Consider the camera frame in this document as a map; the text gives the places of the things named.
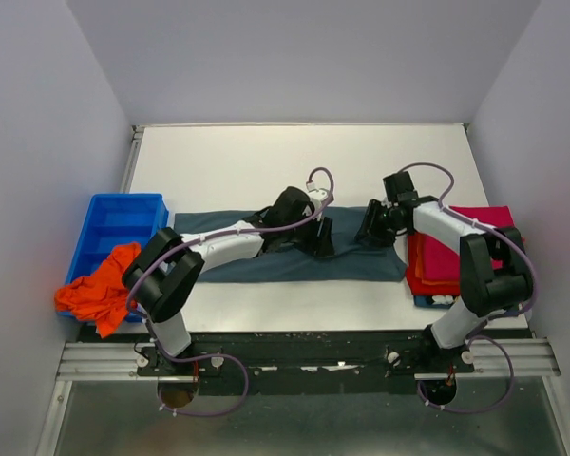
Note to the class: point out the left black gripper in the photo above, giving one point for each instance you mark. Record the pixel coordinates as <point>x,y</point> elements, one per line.
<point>318,246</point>

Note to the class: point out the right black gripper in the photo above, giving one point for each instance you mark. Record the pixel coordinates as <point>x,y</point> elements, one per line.
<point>370,223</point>

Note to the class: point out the teal grey t-shirt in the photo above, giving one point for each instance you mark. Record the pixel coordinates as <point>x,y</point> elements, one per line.
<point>352,261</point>

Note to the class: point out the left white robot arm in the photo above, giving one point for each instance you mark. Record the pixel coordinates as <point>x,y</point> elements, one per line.
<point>162,276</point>

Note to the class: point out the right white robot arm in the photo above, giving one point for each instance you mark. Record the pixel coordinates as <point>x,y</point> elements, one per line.
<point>495,274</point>

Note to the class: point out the folded magenta t-shirt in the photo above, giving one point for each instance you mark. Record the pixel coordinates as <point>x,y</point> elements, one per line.
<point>441,232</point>

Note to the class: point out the folded orange t-shirt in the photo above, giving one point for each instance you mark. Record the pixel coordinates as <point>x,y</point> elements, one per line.
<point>439,262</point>

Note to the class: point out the folded red t-shirt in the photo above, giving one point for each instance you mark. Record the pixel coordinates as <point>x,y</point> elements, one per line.
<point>414,271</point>

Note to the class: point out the folded navy patterned t-shirt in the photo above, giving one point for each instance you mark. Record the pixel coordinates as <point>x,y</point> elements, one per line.
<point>437,301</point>

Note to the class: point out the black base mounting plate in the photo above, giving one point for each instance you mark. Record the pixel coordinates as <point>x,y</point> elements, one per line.
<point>304,363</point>

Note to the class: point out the blue plastic bin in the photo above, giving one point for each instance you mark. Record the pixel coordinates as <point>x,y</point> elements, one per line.
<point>111,220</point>

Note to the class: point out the crumpled orange t-shirt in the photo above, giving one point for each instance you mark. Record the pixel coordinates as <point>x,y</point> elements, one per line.
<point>100,297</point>

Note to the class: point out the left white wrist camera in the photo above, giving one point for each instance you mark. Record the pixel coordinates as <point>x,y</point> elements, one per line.
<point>317,196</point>

